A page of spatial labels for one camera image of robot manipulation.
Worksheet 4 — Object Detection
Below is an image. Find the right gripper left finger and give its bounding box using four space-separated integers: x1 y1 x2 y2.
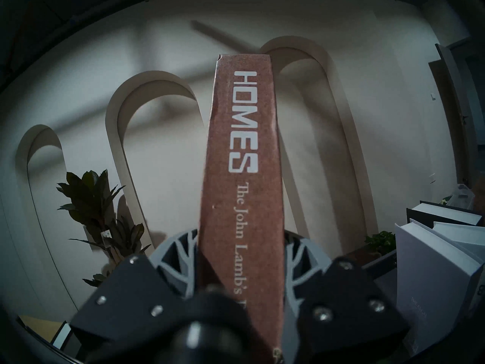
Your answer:
70 229 199 348

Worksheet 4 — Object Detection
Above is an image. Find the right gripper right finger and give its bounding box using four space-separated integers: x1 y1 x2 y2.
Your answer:
282 232 410 364

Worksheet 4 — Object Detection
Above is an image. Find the grey Discontent book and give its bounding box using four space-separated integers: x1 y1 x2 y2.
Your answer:
394 219 485 356

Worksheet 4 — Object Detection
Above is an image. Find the black Century book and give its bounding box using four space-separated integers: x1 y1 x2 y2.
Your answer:
406 200 485 227

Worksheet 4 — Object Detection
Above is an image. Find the white Designhotels Yearbook book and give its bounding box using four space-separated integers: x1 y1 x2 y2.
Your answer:
432 221 485 261

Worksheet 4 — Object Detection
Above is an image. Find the brown Homes book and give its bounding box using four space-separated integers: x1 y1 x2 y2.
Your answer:
197 53 285 364

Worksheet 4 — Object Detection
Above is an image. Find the wooden display table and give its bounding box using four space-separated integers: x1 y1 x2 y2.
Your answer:
17 315 63 345

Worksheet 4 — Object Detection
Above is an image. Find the black Crime and Punishment book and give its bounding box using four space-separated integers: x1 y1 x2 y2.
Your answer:
51 321 82 358

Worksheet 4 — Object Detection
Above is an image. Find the small leafy green plant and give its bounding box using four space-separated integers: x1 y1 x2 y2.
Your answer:
365 231 396 256

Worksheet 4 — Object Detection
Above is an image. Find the tall green potted plant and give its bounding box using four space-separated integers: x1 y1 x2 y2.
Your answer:
57 169 152 288

